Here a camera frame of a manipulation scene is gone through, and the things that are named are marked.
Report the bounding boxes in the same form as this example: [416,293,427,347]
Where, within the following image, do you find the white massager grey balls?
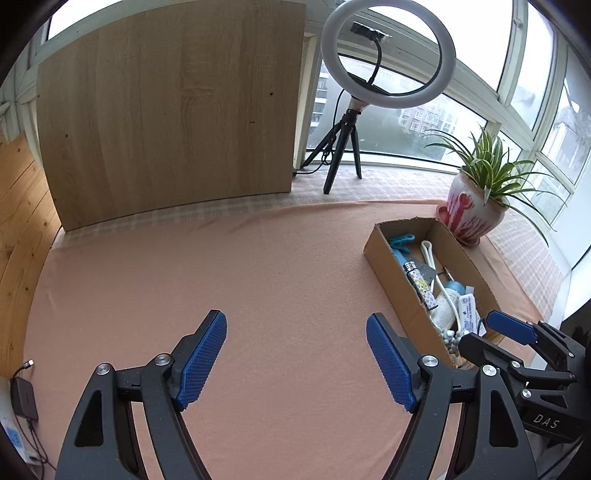
[419,240,467,365]

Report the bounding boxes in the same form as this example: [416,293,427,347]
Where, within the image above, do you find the white ring light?
[322,0,457,112]

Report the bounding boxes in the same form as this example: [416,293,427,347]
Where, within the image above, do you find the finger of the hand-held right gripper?
[458,332,577,392]
[487,310,586,366]

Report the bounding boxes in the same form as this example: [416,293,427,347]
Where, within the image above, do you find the green spider plant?
[422,124,571,247]

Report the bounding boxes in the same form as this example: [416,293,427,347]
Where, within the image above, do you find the light wooden board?
[36,0,308,232]

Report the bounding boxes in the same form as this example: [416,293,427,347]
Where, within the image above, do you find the pink saucer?
[436,204,483,248]

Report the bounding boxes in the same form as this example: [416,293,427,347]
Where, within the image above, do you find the checked cloth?
[51,171,564,319]

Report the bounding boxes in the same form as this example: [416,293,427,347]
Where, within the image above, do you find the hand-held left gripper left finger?
[55,309,228,480]

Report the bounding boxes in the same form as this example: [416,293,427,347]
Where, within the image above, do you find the white lotion bottle blue cap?
[434,281,465,329]

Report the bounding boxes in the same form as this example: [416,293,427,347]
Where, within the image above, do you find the pine wood panel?
[0,134,63,379]

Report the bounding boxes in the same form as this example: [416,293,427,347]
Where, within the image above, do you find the white power strip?
[0,401,40,464]

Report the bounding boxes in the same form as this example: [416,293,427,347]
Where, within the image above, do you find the pink tablecloth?
[23,198,546,480]

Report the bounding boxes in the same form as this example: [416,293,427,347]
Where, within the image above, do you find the thin black cable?
[27,419,49,468]

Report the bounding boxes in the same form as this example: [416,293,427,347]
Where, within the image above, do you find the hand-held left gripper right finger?
[366,312,539,480]

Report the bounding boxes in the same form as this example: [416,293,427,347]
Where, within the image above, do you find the black ring light cable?
[292,88,347,177]

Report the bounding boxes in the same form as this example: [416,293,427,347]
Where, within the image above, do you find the cardboard box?
[363,217,502,370]

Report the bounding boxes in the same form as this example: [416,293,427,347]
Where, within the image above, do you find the patterned tube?
[403,261,438,311]

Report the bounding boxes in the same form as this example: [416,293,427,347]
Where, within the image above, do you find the black power adapter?
[10,359,40,422]

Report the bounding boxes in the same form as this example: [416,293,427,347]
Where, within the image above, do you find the white window frame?
[0,0,591,278]

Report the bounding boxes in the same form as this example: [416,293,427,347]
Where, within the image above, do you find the black phone clamp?
[350,21,391,86]

